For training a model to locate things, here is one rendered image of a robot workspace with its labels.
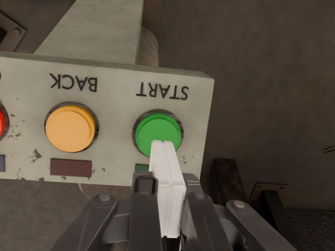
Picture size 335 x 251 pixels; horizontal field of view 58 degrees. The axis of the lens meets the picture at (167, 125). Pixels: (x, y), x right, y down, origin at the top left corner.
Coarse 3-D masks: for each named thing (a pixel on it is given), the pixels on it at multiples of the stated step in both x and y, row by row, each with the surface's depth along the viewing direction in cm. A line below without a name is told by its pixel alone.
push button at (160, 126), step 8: (144, 120) 26; (152, 120) 26; (160, 120) 26; (168, 120) 26; (144, 128) 26; (152, 128) 26; (160, 128) 26; (168, 128) 26; (176, 128) 26; (136, 136) 26; (144, 136) 26; (152, 136) 26; (160, 136) 26; (168, 136) 26; (176, 136) 26; (144, 144) 26; (176, 144) 27; (144, 152) 27
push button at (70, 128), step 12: (60, 108) 25; (72, 108) 25; (48, 120) 25; (60, 120) 25; (72, 120) 25; (84, 120) 25; (48, 132) 25; (60, 132) 25; (72, 132) 25; (84, 132) 25; (60, 144) 25; (72, 144) 26; (84, 144) 26
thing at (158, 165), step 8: (152, 144) 21; (160, 144) 20; (152, 152) 20; (160, 152) 19; (152, 160) 19; (160, 160) 18; (152, 168) 18; (160, 168) 17; (160, 176) 16; (168, 176) 16; (160, 184) 15; (168, 184) 15; (160, 192) 15; (168, 192) 15; (160, 200) 15; (168, 200) 15; (160, 208) 15; (160, 216) 15; (160, 224) 15
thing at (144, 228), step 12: (144, 180) 14; (156, 180) 14; (132, 192) 14; (144, 192) 14; (156, 192) 14; (132, 204) 13; (144, 204) 13; (156, 204) 14; (132, 216) 12; (144, 216) 12; (156, 216) 13; (132, 228) 12; (144, 228) 12; (156, 228) 12; (132, 240) 11; (144, 240) 11; (156, 240) 11
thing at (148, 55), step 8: (144, 32) 78; (144, 40) 73; (152, 40) 77; (144, 48) 69; (152, 48) 73; (144, 56) 66; (152, 56) 69; (144, 64) 63; (152, 64) 66; (80, 184) 42; (88, 184) 42; (96, 184) 42; (88, 192) 43; (96, 192) 43; (104, 192) 43; (112, 192) 43; (120, 192) 43; (128, 192) 43
